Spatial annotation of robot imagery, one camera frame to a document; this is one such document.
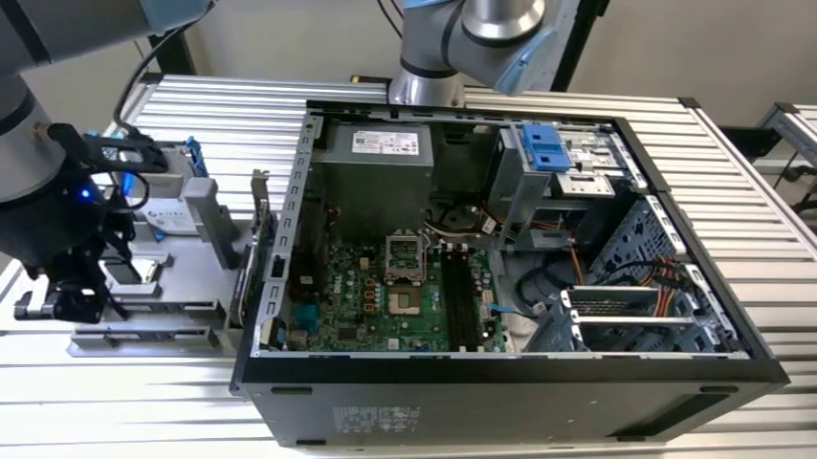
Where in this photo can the blue disk carrier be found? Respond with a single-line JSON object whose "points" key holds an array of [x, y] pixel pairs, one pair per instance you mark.
{"points": [[196, 160]]}

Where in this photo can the metal disk bay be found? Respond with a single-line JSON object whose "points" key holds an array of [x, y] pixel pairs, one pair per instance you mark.
{"points": [[613, 311]]}

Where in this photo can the silver hard disk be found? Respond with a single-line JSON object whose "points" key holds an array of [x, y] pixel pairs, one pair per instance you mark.
{"points": [[163, 215]]}

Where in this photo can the grey parts rack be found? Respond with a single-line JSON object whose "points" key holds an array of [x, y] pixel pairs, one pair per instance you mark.
{"points": [[191, 282]]}

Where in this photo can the black RAM slot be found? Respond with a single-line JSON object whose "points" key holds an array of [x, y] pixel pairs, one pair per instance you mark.
{"points": [[466, 296], [456, 296], [448, 296], [474, 296]]}

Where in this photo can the black graphics card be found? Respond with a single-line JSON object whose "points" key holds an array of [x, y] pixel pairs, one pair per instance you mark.
{"points": [[242, 301]]}

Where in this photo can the blue drive latch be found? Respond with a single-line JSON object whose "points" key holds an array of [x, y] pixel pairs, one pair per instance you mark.
{"points": [[542, 143]]}

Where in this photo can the grey power supply unit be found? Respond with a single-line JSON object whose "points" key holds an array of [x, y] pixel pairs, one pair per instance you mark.
{"points": [[376, 191]]}

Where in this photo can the silver CPU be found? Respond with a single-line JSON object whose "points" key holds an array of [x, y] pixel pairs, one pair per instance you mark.
{"points": [[148, 270]]}

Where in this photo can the CPU socket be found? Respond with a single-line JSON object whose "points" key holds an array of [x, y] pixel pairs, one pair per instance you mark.
{"points": [[403, 300]]}

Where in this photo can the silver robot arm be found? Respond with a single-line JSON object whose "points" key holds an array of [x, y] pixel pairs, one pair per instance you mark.
{"points": [[498, 28]]}

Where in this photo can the black frame post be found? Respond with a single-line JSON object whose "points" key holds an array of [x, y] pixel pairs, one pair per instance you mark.
{"points": [[587, 48], [175, 57]]}

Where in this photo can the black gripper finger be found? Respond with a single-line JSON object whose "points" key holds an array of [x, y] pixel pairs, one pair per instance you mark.
{"points": [[83, 265], [76, 303]]}

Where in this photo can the grey metal drive cage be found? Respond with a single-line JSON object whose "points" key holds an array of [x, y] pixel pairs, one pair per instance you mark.
{"points": [[510, 191]]}

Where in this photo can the silver cylindrical gripper attachment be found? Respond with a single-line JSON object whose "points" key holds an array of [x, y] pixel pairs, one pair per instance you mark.
{"points": [[28, 308]]}

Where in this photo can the green motherboard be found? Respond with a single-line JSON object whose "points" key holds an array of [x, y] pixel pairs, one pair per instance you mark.
{"points": [[358, 311]]}

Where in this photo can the black PC case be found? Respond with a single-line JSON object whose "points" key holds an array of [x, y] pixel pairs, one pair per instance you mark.
{"points": [[446, 406]]}

